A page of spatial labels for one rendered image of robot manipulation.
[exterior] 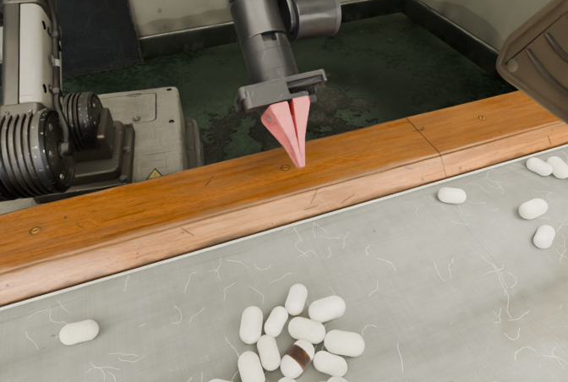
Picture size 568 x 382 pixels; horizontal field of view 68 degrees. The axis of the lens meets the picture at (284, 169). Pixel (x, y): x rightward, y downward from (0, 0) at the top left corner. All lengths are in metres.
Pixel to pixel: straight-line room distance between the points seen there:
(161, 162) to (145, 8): 1.44
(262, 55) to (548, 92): 0.34
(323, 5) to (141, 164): 0.64
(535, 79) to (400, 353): 0.31
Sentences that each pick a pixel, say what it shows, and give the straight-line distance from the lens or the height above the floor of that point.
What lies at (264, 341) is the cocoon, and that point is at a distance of 0.43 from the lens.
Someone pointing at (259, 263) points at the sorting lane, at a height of 0.74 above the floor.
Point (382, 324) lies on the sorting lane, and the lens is 0.46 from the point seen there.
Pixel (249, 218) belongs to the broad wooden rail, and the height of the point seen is 0.75.
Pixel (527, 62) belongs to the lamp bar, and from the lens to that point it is 0.22.
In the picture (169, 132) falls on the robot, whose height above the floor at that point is 0.47.
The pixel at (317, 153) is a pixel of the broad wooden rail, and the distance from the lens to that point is 0.58.
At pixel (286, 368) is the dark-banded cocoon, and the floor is 0.76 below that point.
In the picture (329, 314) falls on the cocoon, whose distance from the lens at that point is 0.44.
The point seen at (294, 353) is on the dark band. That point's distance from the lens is 0.42.
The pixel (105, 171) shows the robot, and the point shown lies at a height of 0.52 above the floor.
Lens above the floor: 1.15
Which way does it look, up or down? 44 degrees down
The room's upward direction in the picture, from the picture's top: straight up
